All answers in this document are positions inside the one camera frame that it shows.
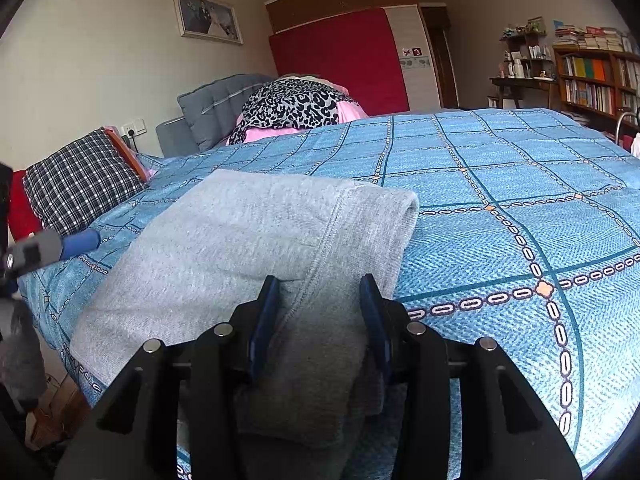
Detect red cloth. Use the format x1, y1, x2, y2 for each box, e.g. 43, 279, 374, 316
7, 170, 43, 241

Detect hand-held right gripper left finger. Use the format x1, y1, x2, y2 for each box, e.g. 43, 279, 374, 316
52, 275, 281, 480

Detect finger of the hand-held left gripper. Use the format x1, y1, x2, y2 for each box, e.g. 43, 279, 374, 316
0, 228, 101, 277

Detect stack of books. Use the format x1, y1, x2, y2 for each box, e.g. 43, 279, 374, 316
554, 24, 638, 53

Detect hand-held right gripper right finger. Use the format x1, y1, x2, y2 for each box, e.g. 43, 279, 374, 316
359, 274, 584, 480

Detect pink blanket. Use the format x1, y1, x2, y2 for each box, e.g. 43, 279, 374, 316
225, 80, 371, 147

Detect wooden shelf desk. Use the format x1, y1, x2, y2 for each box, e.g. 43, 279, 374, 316
487, 17, 558, 108

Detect cardboard box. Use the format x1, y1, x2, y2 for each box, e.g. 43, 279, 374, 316
25, 375, 91, 451

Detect wooden bookshelf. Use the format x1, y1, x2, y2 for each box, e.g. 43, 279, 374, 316
552, 45, 640, 128

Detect framed wall picture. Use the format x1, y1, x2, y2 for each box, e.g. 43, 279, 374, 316
172, 0, 244, 45

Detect dark plaid pillow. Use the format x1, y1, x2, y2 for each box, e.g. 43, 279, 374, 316
23, 129, 151, 236

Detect grey padded headboard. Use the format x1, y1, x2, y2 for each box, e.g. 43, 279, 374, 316
156, 74, 276, 158

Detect grey pants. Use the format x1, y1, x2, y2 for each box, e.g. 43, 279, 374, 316
70, 169, 420, 480

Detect leopard print cloth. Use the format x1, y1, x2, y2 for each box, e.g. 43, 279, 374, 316
227, 77, 351, 146

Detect door sticker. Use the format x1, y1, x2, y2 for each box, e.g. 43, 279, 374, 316
400, 46, 431, 68

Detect blue checked bedspread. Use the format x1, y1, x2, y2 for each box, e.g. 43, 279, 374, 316
20, 107, 640, 480

